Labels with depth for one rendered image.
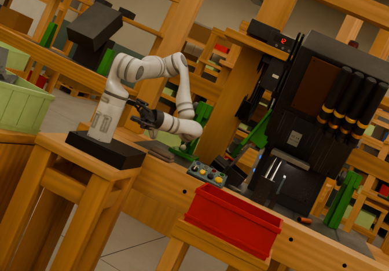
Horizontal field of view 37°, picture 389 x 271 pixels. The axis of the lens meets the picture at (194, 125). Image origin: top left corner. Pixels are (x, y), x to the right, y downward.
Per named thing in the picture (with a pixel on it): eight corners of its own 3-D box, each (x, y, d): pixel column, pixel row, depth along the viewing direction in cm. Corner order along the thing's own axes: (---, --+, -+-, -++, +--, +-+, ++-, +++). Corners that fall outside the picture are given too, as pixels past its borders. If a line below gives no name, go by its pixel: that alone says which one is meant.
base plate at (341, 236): (374, 265, 232) (376, 260, 231) (130, 146, 250) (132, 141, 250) (363, 244, 273) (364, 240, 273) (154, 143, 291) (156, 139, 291)
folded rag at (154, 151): (173, 163, 243) (176, 156, 243) (168, 163, 236) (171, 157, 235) (152, 152, 245) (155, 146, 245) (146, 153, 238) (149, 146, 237)
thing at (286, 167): (307, 218, 261) (340, 149, 259) (245, 187, 266) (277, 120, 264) (307, 212, 279) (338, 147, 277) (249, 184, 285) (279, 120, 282)
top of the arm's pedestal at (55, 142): (110, 182, 202) (115, 171, 202) (33, 142, 208) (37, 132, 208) (138, 176, 233) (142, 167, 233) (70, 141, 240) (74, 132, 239)
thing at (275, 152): (306, 174, 228) (309, 166, 228) (268, 156, 231) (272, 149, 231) (305, 167, 266) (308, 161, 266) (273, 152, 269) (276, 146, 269)
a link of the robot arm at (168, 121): (150, 139, 237) (162, 143, 241) (166, 121, 232) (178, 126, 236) (146, 124, 243) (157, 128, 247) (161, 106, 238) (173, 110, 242)
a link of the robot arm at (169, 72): (163, 59, 263) (138, 61, 239) (181, 51, 259) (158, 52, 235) (170, 79, 262) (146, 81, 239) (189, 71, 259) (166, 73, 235)
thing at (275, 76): (292, 100, 273) (306, 70, 272) (259, 85, 276) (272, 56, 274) (292, 101, 285) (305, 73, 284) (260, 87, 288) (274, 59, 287)
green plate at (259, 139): (253, 158, 249) (285, 120, 247) (238, 146, 250) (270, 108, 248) (255, 157, 261) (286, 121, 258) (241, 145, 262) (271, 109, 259)
